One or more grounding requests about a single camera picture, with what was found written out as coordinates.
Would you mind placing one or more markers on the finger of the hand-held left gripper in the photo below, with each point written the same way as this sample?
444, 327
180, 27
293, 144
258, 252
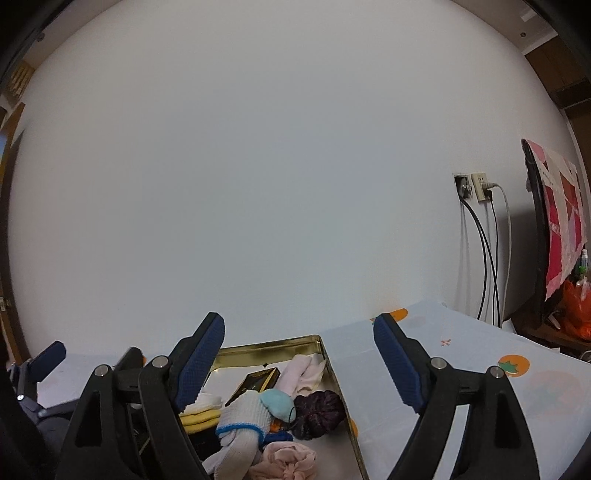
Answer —
130, 359
51, 356

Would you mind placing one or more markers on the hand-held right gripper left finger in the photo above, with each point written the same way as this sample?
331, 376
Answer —
198, 364

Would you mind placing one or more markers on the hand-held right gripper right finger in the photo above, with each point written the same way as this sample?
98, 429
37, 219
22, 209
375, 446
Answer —
397, 364

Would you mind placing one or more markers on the white ribbed sock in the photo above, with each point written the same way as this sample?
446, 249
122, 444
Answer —
203, 400

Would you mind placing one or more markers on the small black gold box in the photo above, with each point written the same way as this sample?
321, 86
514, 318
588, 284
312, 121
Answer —
256, 381

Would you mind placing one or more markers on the white knit glove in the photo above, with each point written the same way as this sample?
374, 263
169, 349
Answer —
240, 413

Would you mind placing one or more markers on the dark cloth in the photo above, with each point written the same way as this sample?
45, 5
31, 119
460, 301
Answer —
203, 441

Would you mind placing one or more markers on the gold metal tin box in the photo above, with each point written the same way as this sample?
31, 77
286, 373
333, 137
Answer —
277, 348

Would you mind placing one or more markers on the light blue plush toy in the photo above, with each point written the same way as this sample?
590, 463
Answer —
277, 401

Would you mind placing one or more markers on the purple scrunchie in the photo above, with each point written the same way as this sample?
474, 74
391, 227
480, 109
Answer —
318, 413

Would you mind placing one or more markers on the pink socks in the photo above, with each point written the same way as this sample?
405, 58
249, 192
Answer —
300, 374

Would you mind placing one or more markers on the pink knotted cloth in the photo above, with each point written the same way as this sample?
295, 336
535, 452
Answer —
286, 461

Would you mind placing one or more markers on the dark television stand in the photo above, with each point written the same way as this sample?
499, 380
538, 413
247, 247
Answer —
545, 332

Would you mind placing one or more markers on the persimmon print tablecloth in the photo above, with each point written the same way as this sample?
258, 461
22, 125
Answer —
554, 415

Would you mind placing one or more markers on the orange plastic bag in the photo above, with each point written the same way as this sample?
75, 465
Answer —
575, 314

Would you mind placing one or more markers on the black television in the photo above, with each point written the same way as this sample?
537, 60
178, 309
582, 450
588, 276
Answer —
538, 230

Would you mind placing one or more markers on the white plug adapter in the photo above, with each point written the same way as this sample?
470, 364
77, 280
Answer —
480, 187

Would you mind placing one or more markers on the small plastic bottles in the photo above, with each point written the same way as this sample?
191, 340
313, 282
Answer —
584, 265

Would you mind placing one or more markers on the yellow fringed valance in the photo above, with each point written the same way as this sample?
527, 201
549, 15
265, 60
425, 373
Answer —
18, 78

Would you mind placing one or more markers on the brown wooden wardrobe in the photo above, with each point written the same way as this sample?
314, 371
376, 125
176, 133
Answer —
561, 74

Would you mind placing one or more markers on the wall socket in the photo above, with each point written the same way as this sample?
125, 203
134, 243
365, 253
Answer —
462, 187

